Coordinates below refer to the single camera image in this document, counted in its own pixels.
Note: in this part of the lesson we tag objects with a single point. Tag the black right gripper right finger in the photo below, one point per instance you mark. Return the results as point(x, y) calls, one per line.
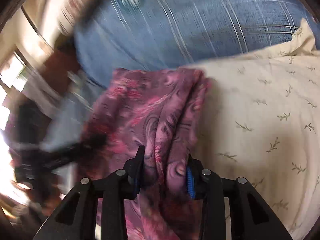
point(205, 185)

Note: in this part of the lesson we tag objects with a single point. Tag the purple pink floral garment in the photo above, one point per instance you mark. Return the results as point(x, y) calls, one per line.
point(160, 111)

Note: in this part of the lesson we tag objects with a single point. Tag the cream leaf-print pillow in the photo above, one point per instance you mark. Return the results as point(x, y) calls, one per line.
point(260, 121)

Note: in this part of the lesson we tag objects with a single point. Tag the blue plaid bed sheet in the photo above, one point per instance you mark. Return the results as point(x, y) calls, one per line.
point(153, 35)

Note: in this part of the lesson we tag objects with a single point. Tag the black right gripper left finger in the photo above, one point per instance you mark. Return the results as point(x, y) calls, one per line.
point(123, 184)

